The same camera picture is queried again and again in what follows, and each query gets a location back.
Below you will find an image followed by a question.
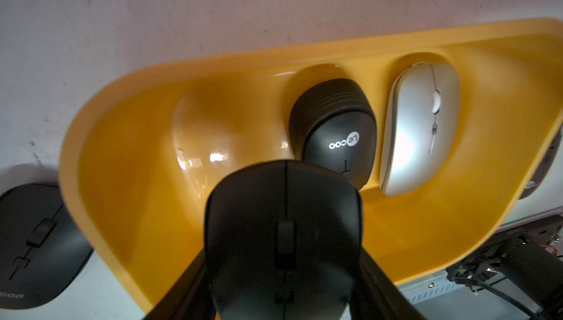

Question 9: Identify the black mouse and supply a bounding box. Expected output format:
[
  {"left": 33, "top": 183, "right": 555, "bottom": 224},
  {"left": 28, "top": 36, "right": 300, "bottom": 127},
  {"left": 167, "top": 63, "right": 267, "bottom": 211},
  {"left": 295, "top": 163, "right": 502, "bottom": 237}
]
[
  {"left": 288, "top": 78, "right": 378, "bottom": 189},
  {"left": 204, "top": 160, "right": 363, "bottom": 319},
  {"left": 1, "top": 184, "right": 93, "bottom": 310}
]

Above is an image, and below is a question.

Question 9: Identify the silver mouse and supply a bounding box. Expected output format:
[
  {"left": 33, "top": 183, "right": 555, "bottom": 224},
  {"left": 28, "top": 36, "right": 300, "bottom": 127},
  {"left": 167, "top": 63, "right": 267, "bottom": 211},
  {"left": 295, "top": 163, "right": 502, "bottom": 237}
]
[
  {"left": 380, "top": 62, "right": 460, "bottom": 196},
  {"left": 520, "top": 128, "right": 562, "bottom": 200}
]

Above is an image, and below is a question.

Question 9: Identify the yellow plastic storage tray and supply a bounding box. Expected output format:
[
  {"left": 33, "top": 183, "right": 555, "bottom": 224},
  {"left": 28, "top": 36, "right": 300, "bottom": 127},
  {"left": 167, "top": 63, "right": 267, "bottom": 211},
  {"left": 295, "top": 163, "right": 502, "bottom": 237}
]
[{"left": 59, "top": 19, "right": 562, "bottom": 311}]

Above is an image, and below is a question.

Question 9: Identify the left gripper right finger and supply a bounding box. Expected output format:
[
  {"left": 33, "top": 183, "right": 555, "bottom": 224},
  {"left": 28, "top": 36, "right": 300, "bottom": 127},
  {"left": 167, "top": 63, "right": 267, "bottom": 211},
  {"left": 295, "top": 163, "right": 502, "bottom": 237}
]
[{"left": 349, "top": 249, "right": 425, "bottom": 320}]

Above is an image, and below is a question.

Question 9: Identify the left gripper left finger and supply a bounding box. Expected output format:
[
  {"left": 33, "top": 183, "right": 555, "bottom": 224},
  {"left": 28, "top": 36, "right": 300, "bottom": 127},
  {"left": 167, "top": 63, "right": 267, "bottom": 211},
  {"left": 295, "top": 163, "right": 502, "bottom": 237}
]
[{"left": 144, "top": 250, "right": 216, "bottom": 320}]

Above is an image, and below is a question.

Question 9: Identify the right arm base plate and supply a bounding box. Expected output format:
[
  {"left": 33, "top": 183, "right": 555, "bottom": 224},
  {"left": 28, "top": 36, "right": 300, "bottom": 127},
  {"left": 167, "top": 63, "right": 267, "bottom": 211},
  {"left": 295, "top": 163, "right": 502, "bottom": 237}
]
[{"left": 447, "top": 233, "right": 562, "bottom": 302}]

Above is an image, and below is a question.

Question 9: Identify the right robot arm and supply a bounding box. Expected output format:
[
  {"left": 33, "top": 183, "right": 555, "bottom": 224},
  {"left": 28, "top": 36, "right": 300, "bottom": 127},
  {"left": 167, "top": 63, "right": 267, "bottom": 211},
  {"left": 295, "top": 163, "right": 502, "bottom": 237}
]
[{"left": 496, "top": 238, "right": 562, "bottom": 319}]

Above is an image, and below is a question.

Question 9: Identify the silver mouse beside tray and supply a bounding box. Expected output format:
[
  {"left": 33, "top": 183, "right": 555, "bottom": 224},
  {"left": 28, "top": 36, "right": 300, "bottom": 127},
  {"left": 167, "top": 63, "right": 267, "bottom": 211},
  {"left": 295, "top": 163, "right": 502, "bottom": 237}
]
[{"left": 520, "top": 128, "right": 562, "bottom": 200}]

